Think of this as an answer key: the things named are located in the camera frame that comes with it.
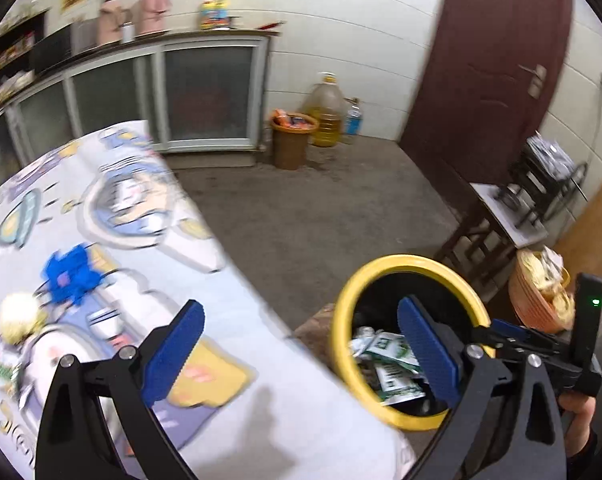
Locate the small wooden table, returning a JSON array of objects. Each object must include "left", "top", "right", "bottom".
[{"left": 433, "top": 182, "right": 549, "bottom": 301}]

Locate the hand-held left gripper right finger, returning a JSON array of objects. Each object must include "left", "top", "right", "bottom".
[{"left": 397, "top": 296, "right": 567, "bottom": 480}]

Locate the light pink thermos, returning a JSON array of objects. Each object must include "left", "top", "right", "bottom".
[{"left": 97, "top": 0, "right": 132, "bottom": 46}]

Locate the metal door handle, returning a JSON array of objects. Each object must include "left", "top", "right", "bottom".
[{"left": 518, "top": 62, "right": 549, "bottom": 98}]

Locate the cartoon printed blanket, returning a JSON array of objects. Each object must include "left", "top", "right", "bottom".
[{"left": 0, "top": 120, "right": 417, "bottom": 480}]

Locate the row of spice jars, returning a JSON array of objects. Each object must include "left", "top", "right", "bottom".
[{"left": 0, "top": 32, "right": 36, "bottom": 81}]

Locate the pale yellow crumpled ball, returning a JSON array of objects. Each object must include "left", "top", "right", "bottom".
[{"left": 0, "top": 294, "right": 44, "bottom": 346}]

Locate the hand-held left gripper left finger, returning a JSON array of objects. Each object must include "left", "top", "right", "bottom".
[{"left": 35, "top": 300, "right": 205, "bottom": 480}]

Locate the black microwave oven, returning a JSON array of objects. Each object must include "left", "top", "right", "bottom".
[{"left": 31, "top": 22, "right": 99, "bottom": 73}]

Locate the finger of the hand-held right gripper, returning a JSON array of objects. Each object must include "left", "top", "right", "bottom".
[{"left": 472, "top": 320, "right": 549, "bottom": 361}]

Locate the dark wooden shelf rack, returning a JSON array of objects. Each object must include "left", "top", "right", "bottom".
[{"left": 0, "top": 7, "right": 48, "bottom": 86}]

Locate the small green white packet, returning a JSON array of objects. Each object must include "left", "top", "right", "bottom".
[{"left": 0, "top": 340, "right": 28, "bottom": 397}]

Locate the large cooking oil jug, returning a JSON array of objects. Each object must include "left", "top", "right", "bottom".
[{"left": 301, "top": 72, "right": 347, "bottom": 148}]

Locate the orange basket of food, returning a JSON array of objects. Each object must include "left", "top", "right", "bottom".
[{"left": 508, "top": 247, "right": 577, "bottom": 333}]

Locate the large green white snack packet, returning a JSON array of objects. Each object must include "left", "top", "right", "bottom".
[{"left": 373, "top": 360, "right": 427, "bottom": 404}]

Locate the clear water bottle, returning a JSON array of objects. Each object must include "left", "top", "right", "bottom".
[{"left": 343, "top": 100, "right": 364, "bottom": 136}]

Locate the brown trash bin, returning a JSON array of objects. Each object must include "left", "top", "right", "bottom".
[{"left": 270, "top": 111, "right": 319, "bottom": 171}]

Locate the person's right hand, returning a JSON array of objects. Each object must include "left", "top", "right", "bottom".
[{"left": 558, "top": 394, "right": 598, "bottom": 461}]

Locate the kitchen counter cabinet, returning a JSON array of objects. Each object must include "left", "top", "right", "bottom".
[{"left": 0, "top": 30, "right": 282, "bottom": 201}]

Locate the brown wooden door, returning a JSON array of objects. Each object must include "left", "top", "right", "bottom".
[{"left": 398, "top": 0, "right": 574, "bottom": 198}]

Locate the yellow rimmed black trash bin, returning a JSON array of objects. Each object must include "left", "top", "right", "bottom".
[{"left": 331, "top": 255, "right": 492, "bottom": 433}]

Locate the yellow detergent bottle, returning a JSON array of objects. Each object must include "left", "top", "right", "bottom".
[{"left": 199, "top": 0, "right": 232, "bottom": 31}]

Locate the brown wooden block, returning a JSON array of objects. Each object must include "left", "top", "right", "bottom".
[{"left": 293, "top": 305, "right": 339, "bottom": 361}]

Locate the blue crumpled wrapper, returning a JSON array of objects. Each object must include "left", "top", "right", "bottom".
[{"left": 43, "top": 245, "right": 104, "bottom": 308}]

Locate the bag of food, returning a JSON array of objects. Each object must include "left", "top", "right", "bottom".
[{"left": 0, "top": 70, "right": 34, "bottom": 111}]

